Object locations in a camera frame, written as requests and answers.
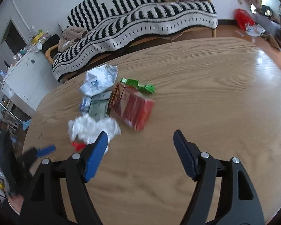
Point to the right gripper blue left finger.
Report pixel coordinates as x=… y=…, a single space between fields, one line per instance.
x=93 y=154

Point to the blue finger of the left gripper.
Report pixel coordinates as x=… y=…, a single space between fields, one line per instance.
x=45 y=151

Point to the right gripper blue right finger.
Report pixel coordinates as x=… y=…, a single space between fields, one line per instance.
x=188 y=154

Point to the red carton box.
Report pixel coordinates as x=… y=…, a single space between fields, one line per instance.
x=131 y=106

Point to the white blue wrapper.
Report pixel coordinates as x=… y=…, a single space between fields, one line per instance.
x=99 y=79

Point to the left hand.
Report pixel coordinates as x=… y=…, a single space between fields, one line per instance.
x=16 y=203

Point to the small red wrapper piece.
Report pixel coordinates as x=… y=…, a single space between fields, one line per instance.
x=79 y=146

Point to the white crumpled plastic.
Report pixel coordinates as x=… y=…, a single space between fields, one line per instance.
x=87 y=129

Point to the oval wooden table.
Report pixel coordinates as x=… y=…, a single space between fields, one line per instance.
x=223 y=94

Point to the white cabinet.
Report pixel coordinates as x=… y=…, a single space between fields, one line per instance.
x=29 y=81

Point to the green crumpled wrapper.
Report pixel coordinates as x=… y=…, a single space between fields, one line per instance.
x=144 y=88

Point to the brown plush blanket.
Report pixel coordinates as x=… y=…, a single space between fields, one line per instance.
x=70 y=36

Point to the red plastic bag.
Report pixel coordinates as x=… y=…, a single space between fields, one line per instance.
x=243 y=18

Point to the black white striped sofa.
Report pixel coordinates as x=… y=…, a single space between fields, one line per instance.
x=115 y=24

